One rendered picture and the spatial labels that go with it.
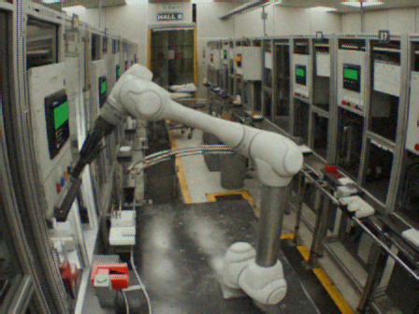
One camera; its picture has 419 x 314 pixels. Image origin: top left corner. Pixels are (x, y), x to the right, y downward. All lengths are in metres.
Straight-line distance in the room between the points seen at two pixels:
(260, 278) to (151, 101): 0.88
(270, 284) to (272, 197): 0.40
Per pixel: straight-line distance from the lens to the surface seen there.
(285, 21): 10.58
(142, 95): 0.98
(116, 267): 1.56
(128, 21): 9.88
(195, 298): 1.78
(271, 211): 1.38
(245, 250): 1.66
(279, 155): 1.26
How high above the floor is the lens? 1.84
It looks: 17 degrees down
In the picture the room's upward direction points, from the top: straight up
